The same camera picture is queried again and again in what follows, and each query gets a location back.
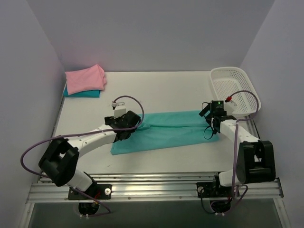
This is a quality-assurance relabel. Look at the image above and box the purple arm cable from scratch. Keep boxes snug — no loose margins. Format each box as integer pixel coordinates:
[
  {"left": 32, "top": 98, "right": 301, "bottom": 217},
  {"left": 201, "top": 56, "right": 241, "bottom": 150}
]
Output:
[
  {"left": 20, "top": 95, "right": 145, "bottom": 217},
  {"left": 209, "top": 90, "right": 260, "bottom": 213}
]

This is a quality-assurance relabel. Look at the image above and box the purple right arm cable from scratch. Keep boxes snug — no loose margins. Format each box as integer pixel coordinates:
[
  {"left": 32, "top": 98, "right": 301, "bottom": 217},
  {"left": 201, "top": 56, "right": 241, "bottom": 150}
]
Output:
[{"left": 209, "top": 90, "right": 260, "bottom": 213}]

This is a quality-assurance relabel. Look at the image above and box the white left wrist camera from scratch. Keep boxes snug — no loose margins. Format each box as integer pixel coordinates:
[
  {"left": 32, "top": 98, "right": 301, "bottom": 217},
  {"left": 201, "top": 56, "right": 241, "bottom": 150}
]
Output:
[{"left": 114, "top": 102, "right": 127, "bottom": 119}]

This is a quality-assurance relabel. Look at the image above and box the white perforated plastic basket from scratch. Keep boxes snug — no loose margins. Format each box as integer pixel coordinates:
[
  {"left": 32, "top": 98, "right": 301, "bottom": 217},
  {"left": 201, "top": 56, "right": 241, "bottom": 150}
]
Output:
[{"left": 209, "top": 66, "right": 261, "bottom": 118}]

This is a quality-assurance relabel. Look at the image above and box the folded pink t-shirt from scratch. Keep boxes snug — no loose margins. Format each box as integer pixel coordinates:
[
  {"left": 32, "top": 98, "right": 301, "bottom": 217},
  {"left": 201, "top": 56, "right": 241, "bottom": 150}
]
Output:
[{"left": 65, "top": 64, "right": 107, "bottom": 95}]

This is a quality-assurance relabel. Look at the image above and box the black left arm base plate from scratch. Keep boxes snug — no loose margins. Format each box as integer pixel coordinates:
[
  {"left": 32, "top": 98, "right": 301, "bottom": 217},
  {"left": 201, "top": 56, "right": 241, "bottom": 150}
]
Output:
[{"left": 67, "top": 183, "right": 112, "bottom": 200}]

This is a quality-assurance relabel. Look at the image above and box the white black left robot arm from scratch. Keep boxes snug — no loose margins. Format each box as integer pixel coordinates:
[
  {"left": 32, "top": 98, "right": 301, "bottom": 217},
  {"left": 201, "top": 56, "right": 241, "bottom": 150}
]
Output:
[{"left": 38, "top": 111, "right": 141, "bottom": 199}]

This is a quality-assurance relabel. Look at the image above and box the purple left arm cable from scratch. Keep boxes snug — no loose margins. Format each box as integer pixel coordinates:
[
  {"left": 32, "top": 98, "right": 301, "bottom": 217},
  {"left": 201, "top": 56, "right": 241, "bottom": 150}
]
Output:
[{"left": 20, "top": 95, "right": 145, "bottom": 217}]

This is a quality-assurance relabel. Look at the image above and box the folded teal t-shirt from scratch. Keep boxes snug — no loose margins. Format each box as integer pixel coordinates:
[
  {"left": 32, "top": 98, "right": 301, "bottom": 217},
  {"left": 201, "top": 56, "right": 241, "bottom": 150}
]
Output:
[{"left": 63, "top": 87, "right": 100, "bottom": 98}]

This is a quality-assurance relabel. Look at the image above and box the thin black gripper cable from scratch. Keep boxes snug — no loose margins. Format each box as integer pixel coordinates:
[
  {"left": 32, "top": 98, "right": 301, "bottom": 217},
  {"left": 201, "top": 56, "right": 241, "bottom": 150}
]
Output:
[{"left": 203, "top": 123, "right": 218, "bottom": 140}]

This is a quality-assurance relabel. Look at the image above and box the mint green t-shirt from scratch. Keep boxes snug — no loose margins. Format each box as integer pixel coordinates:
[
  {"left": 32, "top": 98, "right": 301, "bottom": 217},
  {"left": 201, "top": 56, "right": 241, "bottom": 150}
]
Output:
[{"left": 111, "top": 110, "right": 219, "bottom": 155}]

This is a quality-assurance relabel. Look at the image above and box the aluminium mounting rail frame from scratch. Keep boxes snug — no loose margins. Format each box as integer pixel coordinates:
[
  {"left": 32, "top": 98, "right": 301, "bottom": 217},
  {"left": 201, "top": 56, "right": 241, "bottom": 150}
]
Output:
[{"left": 26, "top": 116, "right": 285, "bottom": 205}]

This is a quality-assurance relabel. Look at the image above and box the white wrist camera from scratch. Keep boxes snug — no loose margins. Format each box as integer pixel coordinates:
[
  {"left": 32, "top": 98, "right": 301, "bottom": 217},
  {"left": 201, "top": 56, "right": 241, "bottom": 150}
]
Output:
[
  {"left": 114, "top": 102, "right": 127, "bottom": 119},
  {"left": 224, "top": 100, "right": 238, "bottom": 117}
]

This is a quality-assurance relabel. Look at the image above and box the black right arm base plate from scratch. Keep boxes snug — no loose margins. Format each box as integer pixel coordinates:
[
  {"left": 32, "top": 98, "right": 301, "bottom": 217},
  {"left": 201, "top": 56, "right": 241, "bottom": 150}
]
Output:
[{"left": 196, "top": 182, "right": 232, "bottom": 198}]

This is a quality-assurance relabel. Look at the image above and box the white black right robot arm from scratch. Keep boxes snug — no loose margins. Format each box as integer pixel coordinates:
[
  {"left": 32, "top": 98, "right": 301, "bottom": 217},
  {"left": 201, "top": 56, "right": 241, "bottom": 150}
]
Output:
[{"left": 199, "top": 100, "right": 276, "bottom": 196}]

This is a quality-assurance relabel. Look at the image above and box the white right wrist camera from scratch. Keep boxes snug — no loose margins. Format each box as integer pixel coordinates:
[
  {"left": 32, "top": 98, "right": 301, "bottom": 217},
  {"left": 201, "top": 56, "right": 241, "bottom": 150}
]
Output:
[{"left": 224, "top": 100, "right": 238, "bottom": 117}]

